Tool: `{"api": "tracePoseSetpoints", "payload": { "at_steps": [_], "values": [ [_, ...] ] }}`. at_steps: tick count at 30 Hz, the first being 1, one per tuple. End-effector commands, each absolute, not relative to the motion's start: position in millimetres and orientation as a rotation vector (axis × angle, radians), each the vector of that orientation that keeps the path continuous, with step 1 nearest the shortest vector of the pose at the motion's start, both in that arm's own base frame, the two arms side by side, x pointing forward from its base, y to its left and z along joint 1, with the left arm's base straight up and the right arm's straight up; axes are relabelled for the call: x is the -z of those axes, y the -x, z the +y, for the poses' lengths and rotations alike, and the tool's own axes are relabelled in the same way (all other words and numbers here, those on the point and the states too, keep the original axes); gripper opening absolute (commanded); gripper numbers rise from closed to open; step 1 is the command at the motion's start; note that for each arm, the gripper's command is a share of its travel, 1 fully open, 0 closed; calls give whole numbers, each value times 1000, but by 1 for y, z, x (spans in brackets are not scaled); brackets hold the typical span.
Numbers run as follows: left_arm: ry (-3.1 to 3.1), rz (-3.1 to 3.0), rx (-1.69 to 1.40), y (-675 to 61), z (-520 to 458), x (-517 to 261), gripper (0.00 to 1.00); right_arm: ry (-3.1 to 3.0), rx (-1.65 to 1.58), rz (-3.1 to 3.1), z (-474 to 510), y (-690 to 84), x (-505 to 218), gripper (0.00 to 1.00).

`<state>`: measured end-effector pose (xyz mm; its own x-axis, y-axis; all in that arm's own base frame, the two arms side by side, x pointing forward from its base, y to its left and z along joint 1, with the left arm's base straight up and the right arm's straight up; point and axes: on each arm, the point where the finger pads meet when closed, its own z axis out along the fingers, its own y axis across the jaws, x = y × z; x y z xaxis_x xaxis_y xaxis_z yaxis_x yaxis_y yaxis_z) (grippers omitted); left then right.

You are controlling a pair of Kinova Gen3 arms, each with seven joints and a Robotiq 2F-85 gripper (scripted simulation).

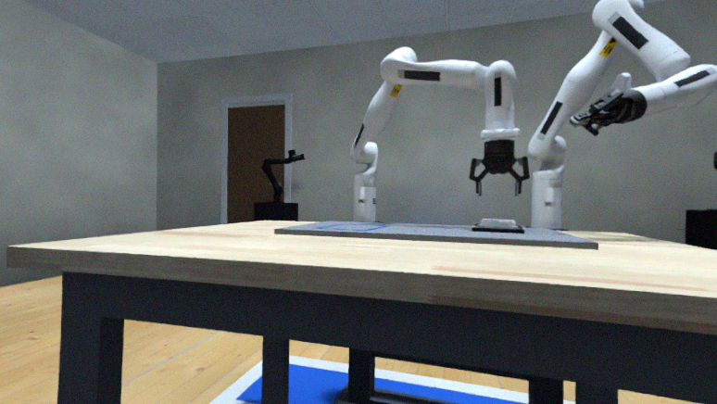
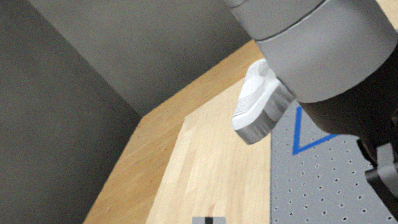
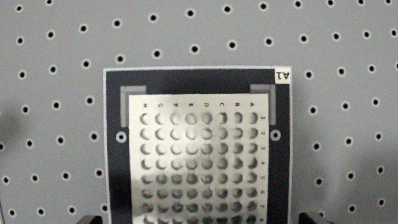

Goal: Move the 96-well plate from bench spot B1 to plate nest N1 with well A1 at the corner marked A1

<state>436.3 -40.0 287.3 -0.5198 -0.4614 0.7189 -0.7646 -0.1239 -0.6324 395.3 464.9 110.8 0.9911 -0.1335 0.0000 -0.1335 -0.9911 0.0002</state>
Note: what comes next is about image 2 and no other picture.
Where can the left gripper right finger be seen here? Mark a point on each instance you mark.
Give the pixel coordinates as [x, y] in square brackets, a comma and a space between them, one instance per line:
[217, 220]

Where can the blue tape rectangle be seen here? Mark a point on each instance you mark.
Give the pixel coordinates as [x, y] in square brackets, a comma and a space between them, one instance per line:
[296, 148]

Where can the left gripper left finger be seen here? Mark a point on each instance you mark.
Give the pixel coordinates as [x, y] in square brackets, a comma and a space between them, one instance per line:
[200, 220]

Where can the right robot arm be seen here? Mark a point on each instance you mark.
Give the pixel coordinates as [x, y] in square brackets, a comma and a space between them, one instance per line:
[317, 48]

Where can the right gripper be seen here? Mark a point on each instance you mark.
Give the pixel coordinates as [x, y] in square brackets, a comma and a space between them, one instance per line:
[368, 110]

